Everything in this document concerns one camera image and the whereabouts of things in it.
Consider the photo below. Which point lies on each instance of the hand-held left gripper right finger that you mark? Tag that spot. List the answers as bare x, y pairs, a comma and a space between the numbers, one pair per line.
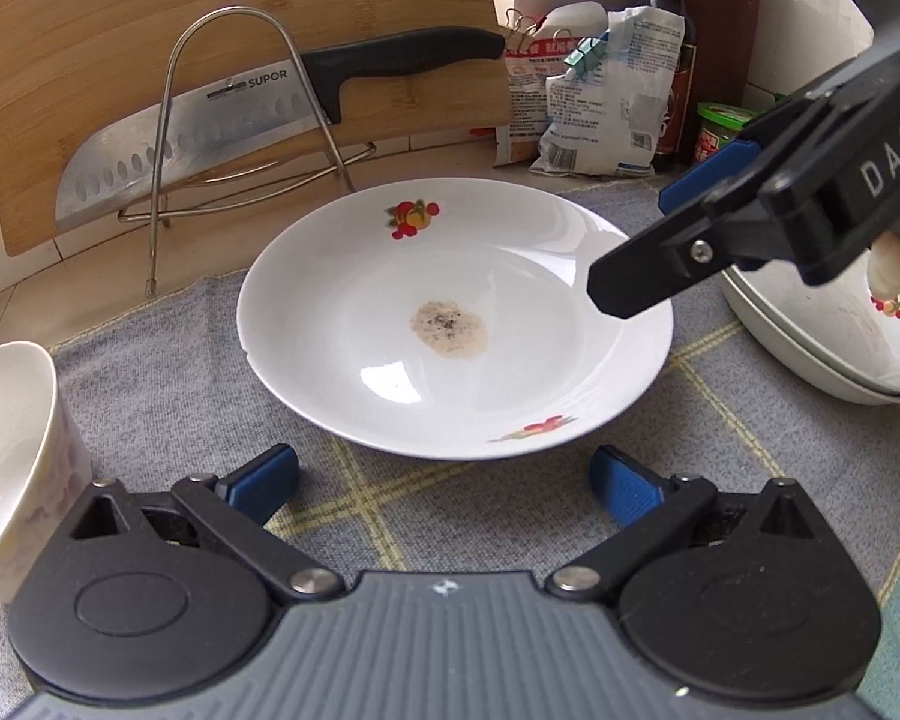
626, 487

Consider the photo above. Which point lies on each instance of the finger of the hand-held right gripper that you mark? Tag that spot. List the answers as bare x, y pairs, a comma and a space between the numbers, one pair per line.
660, 270
701, 176

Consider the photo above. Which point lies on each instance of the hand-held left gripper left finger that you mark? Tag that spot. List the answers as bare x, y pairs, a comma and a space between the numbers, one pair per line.
259, 484

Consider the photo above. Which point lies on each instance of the white pink-flower bowl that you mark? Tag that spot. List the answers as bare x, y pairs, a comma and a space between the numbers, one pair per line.
15, 450

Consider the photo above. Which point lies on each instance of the person's right hand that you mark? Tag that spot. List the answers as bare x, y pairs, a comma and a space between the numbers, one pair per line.
894, 266

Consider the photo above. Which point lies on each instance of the green-lid sauce jar red label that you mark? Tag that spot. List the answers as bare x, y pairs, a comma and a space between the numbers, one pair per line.
720, 135

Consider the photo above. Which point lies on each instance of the white blue printed bag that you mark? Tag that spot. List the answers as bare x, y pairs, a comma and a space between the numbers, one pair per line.
615, 105

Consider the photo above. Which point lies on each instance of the grey green checked dish mat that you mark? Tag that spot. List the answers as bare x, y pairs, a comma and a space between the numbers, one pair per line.
157, 390

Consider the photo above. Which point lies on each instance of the dark brown knife block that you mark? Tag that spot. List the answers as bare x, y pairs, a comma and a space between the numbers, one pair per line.
727, 37

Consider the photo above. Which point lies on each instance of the green binder clip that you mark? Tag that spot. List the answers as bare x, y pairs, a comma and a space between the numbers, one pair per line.
586, 56

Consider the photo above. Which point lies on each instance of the white red printed bag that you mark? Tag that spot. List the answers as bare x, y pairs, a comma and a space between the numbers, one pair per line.
521, 97

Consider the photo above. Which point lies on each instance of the white plastic pouch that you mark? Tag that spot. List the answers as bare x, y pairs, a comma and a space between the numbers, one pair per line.
577, 15

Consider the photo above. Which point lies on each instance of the bamboo cutting board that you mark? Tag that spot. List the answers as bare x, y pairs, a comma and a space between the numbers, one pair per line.
120, 0

